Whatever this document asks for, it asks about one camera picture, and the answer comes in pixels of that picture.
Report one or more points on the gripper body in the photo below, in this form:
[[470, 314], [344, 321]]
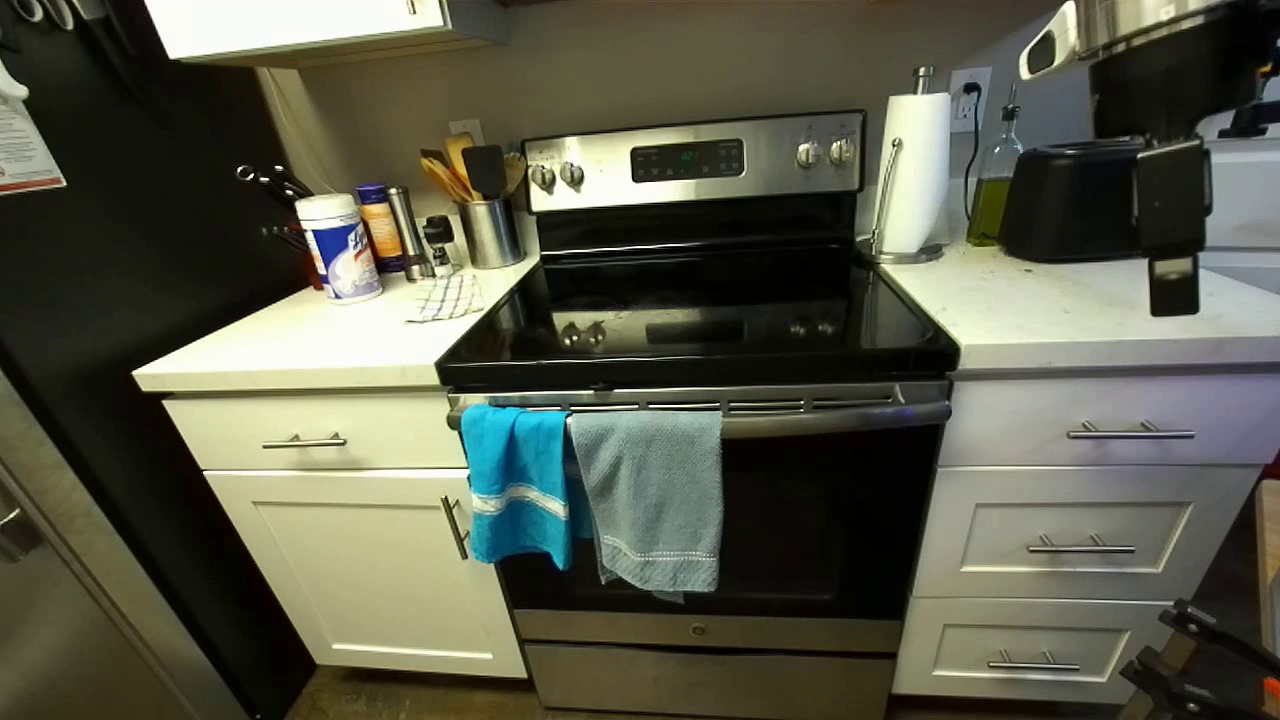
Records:
[[1170, 95]]

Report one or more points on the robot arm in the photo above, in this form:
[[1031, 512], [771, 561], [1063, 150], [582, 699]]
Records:
[[1140, 20]]

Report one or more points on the stove knob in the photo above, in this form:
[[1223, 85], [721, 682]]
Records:
[[542, 177], [841, 150], [808, 154], [571, 174]]

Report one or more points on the stainless steel stove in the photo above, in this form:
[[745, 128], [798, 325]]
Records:
[[700, 320]]

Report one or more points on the light-blue cloth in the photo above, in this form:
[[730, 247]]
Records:
[[655, 490]]

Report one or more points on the checkered dish cloth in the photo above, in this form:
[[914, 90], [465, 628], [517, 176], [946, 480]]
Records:
[[446, 297]]

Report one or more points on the bright blue white-striped cloth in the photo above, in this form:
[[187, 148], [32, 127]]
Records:
[[515, 480]]

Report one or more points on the black toaster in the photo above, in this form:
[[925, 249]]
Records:
[[1065, 205]]

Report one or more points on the olive oil bottle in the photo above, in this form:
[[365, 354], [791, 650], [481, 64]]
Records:
[[992, 195]]

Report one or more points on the paper towel roll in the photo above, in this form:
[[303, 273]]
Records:
[[915, 170]]

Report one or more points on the steel paper towel holder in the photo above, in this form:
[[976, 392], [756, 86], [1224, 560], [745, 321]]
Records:
[[905, 254]]

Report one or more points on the white drawer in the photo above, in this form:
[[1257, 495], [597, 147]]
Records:
[[1000, 425], [980, 535], [380, 430], [950, 650]]

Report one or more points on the oven door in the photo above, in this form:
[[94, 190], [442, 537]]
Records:
[[820, 520]]

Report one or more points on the black spatula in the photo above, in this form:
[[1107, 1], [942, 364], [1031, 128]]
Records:
[[484, 170]]

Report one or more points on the steel utensil holder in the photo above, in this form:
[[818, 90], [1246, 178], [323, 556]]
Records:
[[491, 235]]

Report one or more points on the wooden spatula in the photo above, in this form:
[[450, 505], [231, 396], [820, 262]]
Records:
[[443, 182]]

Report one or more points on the small black-topped shaker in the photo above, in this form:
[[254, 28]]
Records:
[[440, 245]]

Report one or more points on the oven bottom drawer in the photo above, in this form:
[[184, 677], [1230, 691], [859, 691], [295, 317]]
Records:
[[710, 682]]

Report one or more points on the steel pepper grinder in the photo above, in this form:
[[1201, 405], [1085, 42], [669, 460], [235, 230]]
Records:
[[408, 232]]

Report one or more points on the orange bottle with purple cap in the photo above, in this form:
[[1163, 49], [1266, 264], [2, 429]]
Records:
[[381, 232]]

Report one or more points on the white wipes canister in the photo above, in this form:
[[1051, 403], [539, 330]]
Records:
[[340, 250]]

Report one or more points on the white upper cabinet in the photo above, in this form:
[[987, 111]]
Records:
[[300, 25]]

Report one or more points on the row of knives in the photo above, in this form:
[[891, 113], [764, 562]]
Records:
[[278, 200]]

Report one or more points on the white cabinet door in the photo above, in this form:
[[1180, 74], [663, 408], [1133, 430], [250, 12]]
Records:
[[350, 570]]

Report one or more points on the black refrigerator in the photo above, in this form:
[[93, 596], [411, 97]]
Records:
[[130, 260]]

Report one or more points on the paper note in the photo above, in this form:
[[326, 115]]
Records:
[[22, 150]]

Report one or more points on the wall socket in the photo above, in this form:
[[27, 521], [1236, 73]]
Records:
[[466, 130], [970, 105]]

